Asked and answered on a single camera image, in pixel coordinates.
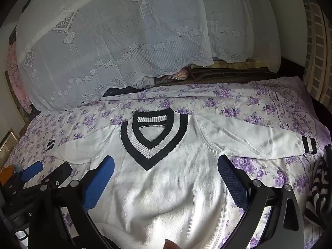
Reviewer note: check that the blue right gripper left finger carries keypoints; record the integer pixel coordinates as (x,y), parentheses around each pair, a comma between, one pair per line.
(95,181)

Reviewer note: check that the checkered beige curtain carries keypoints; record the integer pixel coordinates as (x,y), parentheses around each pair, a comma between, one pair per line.
(317,69)

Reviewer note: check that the white lace cover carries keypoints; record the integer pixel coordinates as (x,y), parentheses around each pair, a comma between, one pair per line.
(72,51)

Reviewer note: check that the pink floral fabric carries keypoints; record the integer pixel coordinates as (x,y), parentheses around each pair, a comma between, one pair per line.
(16,81)

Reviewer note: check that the person's left hand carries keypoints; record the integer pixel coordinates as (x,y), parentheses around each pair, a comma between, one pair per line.
(170,245)

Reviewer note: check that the purple floral bed sheet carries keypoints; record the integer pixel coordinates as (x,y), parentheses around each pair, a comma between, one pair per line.
(278,103)

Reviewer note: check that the folded blankets under lace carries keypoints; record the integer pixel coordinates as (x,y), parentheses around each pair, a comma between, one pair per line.
(219,72)

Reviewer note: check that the black white striped garment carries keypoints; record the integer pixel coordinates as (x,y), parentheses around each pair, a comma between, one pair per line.
(318,204)

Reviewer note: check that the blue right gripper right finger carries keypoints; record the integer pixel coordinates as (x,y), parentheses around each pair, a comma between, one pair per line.
(235,181)

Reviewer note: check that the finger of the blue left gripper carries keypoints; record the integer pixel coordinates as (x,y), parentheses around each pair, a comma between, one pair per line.
(60,174)
(31,171)

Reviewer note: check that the white knit v-neck sweater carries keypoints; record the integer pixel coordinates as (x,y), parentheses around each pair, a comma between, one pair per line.
(166,184)

